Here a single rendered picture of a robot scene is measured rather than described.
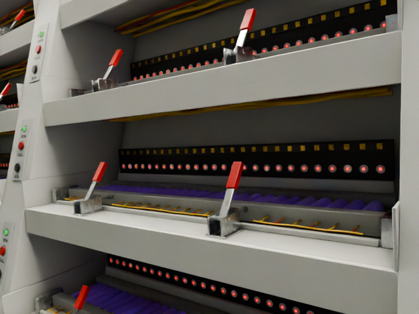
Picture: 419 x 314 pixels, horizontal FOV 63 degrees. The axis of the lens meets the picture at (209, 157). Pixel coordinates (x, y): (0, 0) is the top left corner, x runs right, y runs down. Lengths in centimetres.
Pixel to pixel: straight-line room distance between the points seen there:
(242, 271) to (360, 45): 25
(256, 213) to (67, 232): 32
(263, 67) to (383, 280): 23
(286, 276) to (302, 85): 19
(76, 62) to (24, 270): 42
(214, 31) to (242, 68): 34
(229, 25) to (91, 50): 31
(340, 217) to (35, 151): 55
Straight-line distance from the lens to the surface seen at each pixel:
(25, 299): 76
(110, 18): 82
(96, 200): 59
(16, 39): 96
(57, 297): 74
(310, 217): 40
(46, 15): 84
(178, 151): 65
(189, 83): 45
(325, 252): 34
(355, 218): 39
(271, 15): 68
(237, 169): 41
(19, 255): 73
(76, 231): 58
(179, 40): 80
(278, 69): 38
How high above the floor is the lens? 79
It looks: 8 degrees up
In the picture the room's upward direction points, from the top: 6 degrees clockwise
